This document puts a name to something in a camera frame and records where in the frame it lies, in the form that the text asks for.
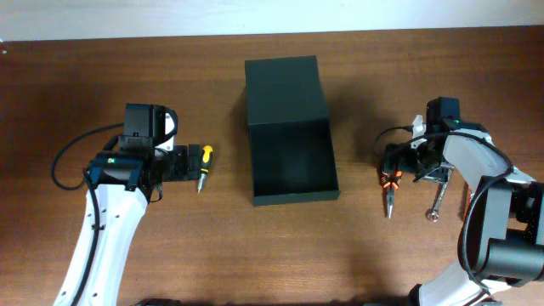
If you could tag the silver ratchet wrench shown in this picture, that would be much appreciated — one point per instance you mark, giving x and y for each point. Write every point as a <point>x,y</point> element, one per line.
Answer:
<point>442,180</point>

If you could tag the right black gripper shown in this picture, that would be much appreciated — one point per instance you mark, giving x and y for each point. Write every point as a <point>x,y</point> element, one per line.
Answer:
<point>393,159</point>

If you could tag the yellow black screwdriver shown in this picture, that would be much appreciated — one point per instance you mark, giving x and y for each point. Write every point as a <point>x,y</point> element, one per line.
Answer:
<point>205,164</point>

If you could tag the black open box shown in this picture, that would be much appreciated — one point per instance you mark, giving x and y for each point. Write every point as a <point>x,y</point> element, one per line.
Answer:
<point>289,132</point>

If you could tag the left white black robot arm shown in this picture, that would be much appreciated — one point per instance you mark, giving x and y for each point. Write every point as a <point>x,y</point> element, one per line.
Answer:
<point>120,181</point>

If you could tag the orange socket bit rail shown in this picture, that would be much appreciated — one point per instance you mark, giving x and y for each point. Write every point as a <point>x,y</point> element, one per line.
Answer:
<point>467,197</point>

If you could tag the orange black needle-nose pliers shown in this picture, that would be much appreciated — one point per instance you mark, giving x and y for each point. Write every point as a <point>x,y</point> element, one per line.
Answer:
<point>389,177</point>

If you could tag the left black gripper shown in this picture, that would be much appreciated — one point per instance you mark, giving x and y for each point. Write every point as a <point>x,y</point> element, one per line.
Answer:
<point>194,161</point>

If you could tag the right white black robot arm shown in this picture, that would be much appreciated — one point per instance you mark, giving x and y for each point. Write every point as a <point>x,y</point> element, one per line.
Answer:
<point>501,242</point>

